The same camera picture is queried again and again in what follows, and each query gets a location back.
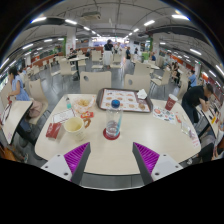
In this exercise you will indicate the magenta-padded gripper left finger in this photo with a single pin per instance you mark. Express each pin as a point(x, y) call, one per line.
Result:
point(53, 165)

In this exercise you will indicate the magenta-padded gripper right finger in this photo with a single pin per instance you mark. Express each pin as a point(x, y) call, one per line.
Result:
point(168, 165)

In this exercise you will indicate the clear bottle with blue cap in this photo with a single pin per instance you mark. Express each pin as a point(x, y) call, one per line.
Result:
point(114, 120)

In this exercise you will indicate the red carton box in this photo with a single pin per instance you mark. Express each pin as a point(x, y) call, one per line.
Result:
point(53, 130)

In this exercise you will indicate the white printed table sticker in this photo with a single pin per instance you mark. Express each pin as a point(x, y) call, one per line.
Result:
point(195, 139)
point(63, 116)

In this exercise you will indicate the cream paper cup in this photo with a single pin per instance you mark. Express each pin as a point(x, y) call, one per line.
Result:
point(76, 131)

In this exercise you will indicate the clear plastic bag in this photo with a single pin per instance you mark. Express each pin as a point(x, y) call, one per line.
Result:
point(186, 128)

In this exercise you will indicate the red sauce packet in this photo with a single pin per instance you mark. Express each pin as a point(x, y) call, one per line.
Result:
point(87, 115)
point(178, 119)

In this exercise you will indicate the colourful printed flyer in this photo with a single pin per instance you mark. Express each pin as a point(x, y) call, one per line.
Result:
point(163, 114)

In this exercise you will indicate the person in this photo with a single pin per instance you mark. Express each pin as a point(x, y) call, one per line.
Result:
point(107, 56)
point(72, 53)
point(192, 80)
point(193, 98)
point(20, 90)
point(216, 146)
point(128, 53)

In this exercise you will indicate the pink bag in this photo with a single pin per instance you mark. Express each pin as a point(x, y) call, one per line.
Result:
point(35, 109)

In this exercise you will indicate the flat round red coaster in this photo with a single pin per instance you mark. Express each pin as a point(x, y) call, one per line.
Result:
point(105, 135)

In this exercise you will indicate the beige table with dark edge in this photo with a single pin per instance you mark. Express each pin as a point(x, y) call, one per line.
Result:
point(16, 116)
point(208, 116)

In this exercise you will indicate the red paper cup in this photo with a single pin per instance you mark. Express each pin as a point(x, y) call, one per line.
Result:
point(171, 103)

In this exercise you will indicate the small teal bottle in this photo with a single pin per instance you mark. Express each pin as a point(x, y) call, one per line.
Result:
point(68, 105)

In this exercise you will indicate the white crumpled napkin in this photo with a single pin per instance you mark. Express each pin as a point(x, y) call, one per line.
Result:
point(142, 94)

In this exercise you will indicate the brown food tray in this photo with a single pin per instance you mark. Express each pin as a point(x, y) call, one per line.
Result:
point(99, 100)

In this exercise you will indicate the beige chair with round hole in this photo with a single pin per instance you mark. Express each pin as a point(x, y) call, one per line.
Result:
point(140, 83)
point(96, 81)

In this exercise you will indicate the group of beige chairs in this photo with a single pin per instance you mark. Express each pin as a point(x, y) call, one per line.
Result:
point(66, 66)

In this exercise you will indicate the group of ceiling lights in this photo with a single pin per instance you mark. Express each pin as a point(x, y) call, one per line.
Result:
point(149, 22)

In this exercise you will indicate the ceiling air conditioner unit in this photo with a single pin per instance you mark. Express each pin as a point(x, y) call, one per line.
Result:
point(90, 15)

